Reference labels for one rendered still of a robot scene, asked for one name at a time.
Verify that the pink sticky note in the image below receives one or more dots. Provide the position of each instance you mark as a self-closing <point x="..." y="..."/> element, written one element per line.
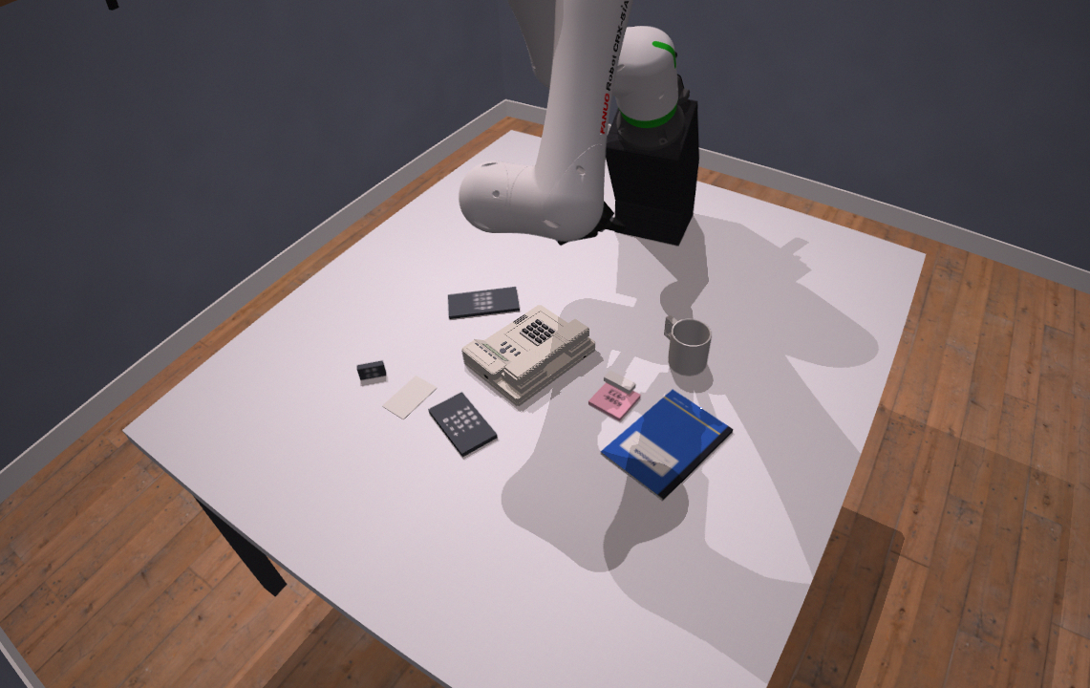
<point x="613" y="402"/>

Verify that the grey mug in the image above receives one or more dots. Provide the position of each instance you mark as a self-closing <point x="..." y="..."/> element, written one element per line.
<point x="687" y="360"/>

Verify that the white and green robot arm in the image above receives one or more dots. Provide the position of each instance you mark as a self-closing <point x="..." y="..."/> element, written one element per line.
<point x="561" y="197"/>

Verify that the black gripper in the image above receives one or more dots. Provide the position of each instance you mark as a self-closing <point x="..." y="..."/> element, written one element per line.
<point x="606" y="222"/>

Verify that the blue notebook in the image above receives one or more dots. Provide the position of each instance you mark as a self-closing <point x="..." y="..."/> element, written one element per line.
<point x="664" y="446"/>

